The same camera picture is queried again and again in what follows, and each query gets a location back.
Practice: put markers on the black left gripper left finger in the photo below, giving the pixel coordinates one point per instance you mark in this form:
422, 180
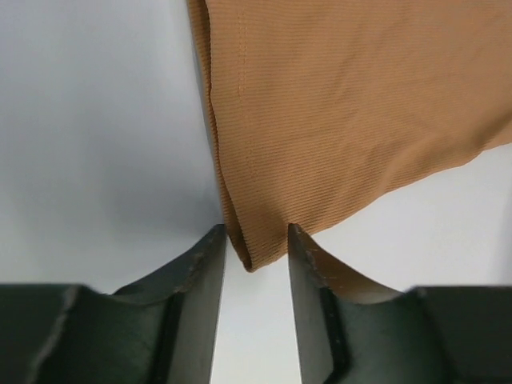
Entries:
158, 329

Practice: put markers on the tan ribbed tank top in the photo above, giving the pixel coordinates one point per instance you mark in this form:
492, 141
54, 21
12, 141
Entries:
382, 127

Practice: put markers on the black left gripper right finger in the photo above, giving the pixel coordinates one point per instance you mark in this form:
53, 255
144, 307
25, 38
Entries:
352, 329

